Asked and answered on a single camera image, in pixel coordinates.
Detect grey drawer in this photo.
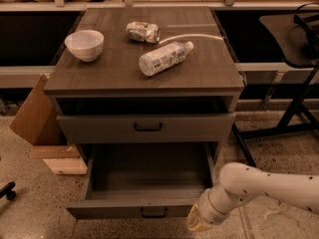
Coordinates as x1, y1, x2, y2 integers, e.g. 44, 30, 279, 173
67, 142, 215, 219
57, 113, 234, 143

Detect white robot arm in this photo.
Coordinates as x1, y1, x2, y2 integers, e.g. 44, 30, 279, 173
186, 162, 319, 232

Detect grey top drawer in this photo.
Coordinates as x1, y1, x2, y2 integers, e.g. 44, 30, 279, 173
57, 113, 234, 143

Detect grey drawer cabinet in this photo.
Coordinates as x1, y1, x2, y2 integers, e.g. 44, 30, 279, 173
44, 7, 244, 159

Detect white foam block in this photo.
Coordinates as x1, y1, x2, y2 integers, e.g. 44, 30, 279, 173
44, 158, 87, 175

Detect clear plastic bottle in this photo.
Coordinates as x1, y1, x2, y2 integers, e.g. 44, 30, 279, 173
139, 42, 193, 77

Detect black chair caster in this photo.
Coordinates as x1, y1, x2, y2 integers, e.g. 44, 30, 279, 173
0, 181, 16, 201

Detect brown cardboard sheet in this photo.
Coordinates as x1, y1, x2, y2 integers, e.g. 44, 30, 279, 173
10, 75, 65, 145

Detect crushed metal can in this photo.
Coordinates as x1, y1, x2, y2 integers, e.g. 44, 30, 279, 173
126, 22, 160, 44

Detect white bowl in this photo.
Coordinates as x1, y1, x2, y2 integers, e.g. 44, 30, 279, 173
64, 30, 104, 62

